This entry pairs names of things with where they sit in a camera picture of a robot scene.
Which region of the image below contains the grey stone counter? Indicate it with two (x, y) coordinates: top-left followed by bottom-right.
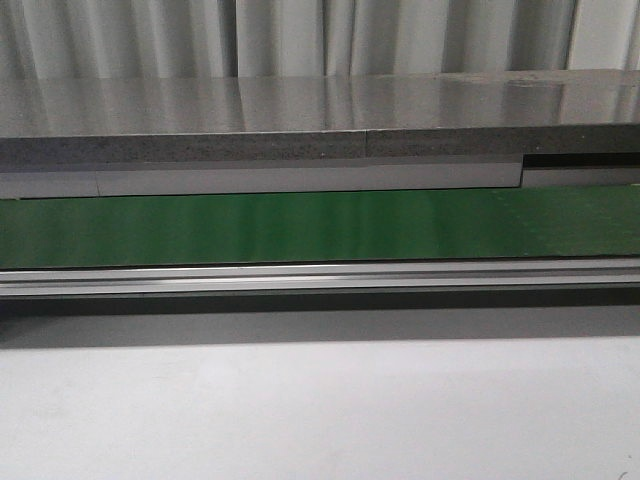
(1, 70), (639, 199)

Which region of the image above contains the green conveyor belt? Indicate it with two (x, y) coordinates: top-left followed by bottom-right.
(1, 186), (639, 270)

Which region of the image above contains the white curtain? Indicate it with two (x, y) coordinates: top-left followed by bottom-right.
(1, 1), (639, 79)

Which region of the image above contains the aluminium conveyor frame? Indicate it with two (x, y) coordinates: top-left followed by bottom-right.
(1, 257), (639, 300)

